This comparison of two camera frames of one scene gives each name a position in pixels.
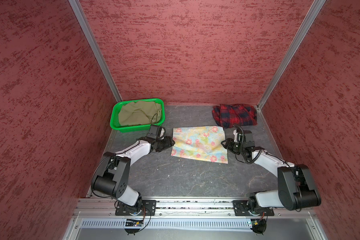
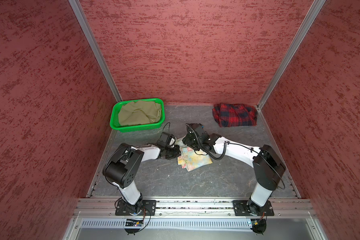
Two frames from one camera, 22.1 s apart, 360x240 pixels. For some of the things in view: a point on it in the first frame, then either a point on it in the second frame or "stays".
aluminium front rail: x=85 y=207 stays
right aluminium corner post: x=311 y=16 stays
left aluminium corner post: x=96 y=47 stays
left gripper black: x=168 y=143 to x=177 y=152
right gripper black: x=228 y=144 to x=187 y=138
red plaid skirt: x=226 y=115 stays
